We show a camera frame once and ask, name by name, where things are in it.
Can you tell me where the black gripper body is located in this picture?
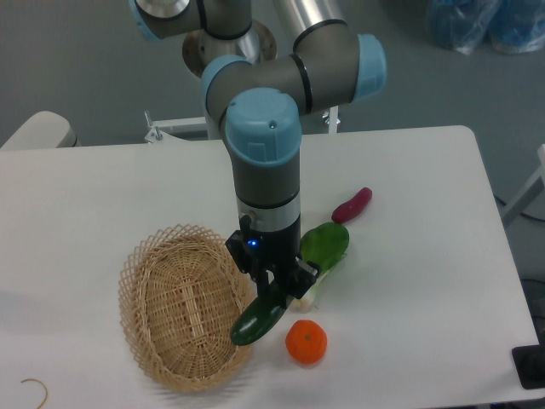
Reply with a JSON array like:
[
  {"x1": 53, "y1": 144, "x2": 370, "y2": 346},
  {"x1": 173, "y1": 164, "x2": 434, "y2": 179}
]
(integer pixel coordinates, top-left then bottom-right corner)
[{"x1": 226, "y1": 215, "x2": 320, "y2": 299}]

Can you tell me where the dark green cucumber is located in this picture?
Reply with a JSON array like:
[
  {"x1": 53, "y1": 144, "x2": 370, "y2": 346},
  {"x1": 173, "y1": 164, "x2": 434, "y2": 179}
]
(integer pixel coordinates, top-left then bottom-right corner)
[{"x1": 230, "y1": 282, "x2": 287, "y2": 346}]

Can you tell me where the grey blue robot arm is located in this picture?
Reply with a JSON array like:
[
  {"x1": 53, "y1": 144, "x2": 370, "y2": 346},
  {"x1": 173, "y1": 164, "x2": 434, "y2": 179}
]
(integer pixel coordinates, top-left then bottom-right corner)
[{"x1": 201, "y1": 1, "x2": 387, "y2": 308}]

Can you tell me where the woven wicker basket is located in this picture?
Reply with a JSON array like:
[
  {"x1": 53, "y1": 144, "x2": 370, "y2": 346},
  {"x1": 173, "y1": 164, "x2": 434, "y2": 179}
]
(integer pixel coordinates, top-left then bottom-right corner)
[{"x1": 118, "y1": 225, "x2": 254, "y2": 393}]

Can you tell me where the orange tangerine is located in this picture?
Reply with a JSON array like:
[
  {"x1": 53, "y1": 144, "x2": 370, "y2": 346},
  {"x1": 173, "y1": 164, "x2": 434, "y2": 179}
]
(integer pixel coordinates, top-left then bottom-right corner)
[{"x1": 284, "y1": 320, "x2": 328, "y2": 366}]

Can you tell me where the green bok choy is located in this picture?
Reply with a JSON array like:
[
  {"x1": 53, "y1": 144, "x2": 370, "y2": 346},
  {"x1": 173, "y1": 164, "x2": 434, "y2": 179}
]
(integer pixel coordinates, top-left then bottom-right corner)
[{"x1": 290, "y1": 222, "x2": 350, "y2": 313}]

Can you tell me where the purple sweet potato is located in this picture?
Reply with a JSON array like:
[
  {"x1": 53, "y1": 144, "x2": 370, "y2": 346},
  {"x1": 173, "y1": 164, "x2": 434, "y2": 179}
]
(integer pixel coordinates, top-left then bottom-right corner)
[{"x1": 331, "y1": 187, "x2": 373, "y2": 224}]

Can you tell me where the white chair back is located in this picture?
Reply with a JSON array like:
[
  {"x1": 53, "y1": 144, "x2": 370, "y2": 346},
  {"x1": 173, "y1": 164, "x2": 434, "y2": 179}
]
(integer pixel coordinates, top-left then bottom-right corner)
[{"x1": 1, "y1": 111, "x2": 81, "y2": 152}]

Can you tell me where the black device at table edge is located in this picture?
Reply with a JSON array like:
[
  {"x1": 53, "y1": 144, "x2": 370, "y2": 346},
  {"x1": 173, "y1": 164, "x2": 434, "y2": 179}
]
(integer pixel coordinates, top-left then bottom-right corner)
[{"x1": 512, "y1": 345, "x2": 544, "y2": 390}]

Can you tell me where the tan rubber band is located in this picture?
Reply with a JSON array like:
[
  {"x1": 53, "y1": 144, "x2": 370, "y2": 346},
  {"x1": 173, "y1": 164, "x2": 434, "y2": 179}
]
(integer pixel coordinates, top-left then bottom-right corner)
[{"x1": 20, "y1": 377, "x2": 49, "y2": 408}]

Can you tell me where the blue plastic bag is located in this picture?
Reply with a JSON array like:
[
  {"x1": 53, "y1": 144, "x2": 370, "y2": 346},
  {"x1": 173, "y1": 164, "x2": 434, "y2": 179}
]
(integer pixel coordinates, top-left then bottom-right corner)
[{"x1": 426, "y1": 1, "x2": 544, "y2": 55}]

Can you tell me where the white metal frame right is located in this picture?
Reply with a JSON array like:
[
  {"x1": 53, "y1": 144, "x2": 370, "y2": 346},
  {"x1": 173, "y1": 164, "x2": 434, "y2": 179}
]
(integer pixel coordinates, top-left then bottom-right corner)
[{"x1": 500, "y1": 145, "x2": 544, "y2": 228}]

